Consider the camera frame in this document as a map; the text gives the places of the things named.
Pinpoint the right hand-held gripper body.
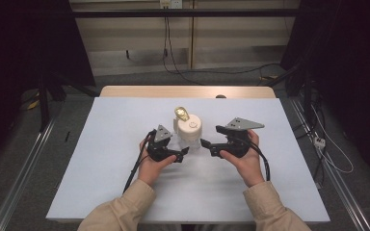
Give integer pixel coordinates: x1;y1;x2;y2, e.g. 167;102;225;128
209;116;266;159

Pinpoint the black horizontal frame bar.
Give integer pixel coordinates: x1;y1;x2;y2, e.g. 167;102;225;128
70;8;303;18

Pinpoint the black metal stand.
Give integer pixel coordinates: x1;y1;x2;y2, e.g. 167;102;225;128
264;60;317;131
38;68;99;133

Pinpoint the right hand-held gripper black cable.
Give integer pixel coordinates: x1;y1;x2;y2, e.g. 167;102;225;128
243;137;272;183

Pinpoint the white power strip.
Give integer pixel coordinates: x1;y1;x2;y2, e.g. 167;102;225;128
313;136;327;150

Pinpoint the white floor cable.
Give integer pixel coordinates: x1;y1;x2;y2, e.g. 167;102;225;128
310;105;355;175

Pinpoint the white table mat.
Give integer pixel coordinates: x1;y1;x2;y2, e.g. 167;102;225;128
45;96;331;224

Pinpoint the black floor cable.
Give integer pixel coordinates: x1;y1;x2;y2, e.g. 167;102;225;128
172;63;282;78

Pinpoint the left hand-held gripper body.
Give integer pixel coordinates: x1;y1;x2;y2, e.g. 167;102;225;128
145;123;185;164

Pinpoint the white bottle with flip cap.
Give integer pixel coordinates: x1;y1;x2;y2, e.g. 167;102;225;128
172;106;203;150

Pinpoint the hand-held gripper black cable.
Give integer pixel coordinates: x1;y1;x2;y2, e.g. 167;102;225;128
122;129;158;195
243;137;272;183

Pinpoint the person's right hand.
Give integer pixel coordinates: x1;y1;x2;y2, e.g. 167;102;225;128
219;129;267;189

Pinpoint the left hand-held gripper black cable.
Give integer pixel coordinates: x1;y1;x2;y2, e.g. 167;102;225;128
122;129;158;195

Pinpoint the person's left hand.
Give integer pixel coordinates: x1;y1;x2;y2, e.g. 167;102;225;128
137;138;178;187

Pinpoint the white wall power outlet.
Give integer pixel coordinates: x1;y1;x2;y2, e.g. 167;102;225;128
159;0;184;10

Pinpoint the yellow floor object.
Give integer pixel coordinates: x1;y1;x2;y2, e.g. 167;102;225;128
26;98;41;111

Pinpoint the black hanging wall cable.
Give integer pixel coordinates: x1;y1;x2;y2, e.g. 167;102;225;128
162;15;206;87

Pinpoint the metal floor rail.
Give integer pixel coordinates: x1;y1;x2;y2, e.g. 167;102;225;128
289;97;370;231
0;117;60;231

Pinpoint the dark curtain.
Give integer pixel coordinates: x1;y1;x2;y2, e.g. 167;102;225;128
0;0;96;174
279;0;370;187

